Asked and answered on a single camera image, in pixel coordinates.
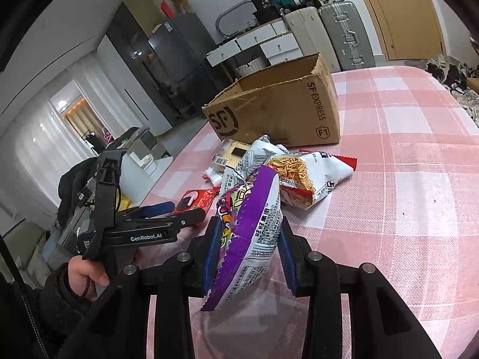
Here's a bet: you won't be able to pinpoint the white grey snack packet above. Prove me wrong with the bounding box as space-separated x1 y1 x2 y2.
220 136 290 199

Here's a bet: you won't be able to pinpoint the black crate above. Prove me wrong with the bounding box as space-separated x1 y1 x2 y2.
258 5 283 24

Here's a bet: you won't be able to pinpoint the person's left hand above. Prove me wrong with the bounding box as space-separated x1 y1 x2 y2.
67 249 146 302

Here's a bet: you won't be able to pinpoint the small white snack packet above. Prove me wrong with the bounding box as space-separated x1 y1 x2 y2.
203 166 225 185

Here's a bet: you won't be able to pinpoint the brown cardboard box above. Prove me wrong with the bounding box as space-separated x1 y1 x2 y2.
202 53 341 148

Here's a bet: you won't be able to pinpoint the grey refrigerator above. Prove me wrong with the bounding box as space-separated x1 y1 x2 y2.
148 13 221 116

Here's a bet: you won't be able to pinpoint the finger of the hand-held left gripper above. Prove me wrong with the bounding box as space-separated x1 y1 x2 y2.
112 206 207 233
123 201 176 220

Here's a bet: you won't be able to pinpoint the tan curtain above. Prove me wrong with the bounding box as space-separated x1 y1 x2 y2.
63 99 103 139

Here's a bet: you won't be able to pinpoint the folded cardboard pieces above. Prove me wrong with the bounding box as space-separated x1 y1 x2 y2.
170 0 193 16

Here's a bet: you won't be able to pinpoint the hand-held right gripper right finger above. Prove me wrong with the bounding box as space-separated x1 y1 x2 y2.
279 219 442 359

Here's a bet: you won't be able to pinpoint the white appliance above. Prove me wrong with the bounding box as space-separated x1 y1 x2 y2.
122 146 173 204

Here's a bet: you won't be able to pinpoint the white red noodle snack packet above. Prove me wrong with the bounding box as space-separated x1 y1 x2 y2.
262 150 358 208

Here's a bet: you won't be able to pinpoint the white sheer curtain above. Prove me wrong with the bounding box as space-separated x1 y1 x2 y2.
73 60 126 135
0 101 75 214

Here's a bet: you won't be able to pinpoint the white desk with drawers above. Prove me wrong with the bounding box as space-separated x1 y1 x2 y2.
206 18 304 79

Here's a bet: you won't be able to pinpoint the woven basket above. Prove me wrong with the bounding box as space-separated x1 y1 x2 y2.
234 55 264 77

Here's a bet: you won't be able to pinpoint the person's left forearm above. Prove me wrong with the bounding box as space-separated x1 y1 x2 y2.
0 262 94 359

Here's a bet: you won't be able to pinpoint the silver suitcase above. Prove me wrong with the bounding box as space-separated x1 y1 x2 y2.
318 1 377 72

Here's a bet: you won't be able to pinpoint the pile of sneakers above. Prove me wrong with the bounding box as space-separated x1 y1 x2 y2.
427 54 479 128

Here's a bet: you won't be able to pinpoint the curved metal tube frame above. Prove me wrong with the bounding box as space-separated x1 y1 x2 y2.
216 1 255 38

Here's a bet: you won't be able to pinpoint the beige suitcase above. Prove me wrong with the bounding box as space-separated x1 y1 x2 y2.
282 6 339 73

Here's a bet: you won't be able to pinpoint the red cookie packet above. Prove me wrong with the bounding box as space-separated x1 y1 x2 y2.
174 189 221 215

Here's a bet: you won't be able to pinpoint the dark glass wardrobe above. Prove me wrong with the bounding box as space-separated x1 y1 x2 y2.
107 0 188 120

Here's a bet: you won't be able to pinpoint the tan wooden door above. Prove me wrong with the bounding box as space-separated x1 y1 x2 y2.
346 0 448 61

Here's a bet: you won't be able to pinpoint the black jacket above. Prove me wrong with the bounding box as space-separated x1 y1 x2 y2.
58 127 150 225

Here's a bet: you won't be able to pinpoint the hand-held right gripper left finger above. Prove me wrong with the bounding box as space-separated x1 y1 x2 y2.
60 217 225 359

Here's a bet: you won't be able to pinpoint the purple snack packet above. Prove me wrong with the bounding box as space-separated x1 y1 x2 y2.
200 165 281 312

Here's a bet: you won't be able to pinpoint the beige snack box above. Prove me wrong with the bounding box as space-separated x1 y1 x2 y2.
213 139 251 171

